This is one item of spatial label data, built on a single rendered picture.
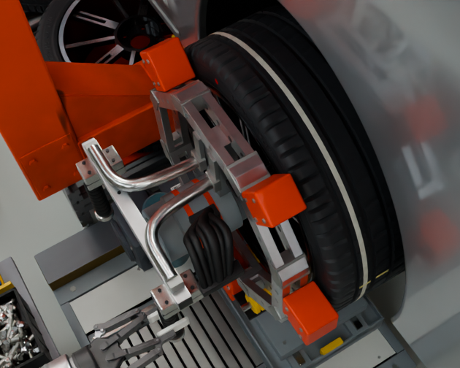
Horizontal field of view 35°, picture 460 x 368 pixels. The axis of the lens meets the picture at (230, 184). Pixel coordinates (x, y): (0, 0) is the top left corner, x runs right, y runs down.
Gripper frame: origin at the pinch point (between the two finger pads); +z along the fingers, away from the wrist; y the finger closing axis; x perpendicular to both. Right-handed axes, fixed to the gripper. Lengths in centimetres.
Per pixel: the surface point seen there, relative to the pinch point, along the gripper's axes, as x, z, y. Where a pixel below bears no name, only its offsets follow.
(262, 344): -68, 24, -5
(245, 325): -66, 23, -12
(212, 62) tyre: 32, 30, -29
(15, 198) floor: -83, -20, -101
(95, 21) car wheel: -35, 30, -115
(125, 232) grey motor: -43, 5, -46
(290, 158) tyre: 31.4, 30.3, -2.7
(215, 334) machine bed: -77, 15, -18
